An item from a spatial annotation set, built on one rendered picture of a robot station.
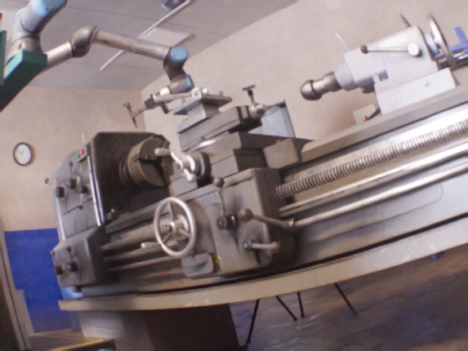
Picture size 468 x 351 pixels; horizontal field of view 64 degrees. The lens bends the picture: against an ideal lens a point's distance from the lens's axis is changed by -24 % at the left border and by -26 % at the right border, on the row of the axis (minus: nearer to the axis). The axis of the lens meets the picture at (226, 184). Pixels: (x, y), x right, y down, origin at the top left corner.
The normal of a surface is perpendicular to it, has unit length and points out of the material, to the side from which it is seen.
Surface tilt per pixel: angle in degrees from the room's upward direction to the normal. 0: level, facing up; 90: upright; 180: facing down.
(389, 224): 90
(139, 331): 90
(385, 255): 90
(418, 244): 90
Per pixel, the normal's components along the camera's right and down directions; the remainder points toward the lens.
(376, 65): -0.65, 0.09
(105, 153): 0.72, -0.27
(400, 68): -0.70, -0.37
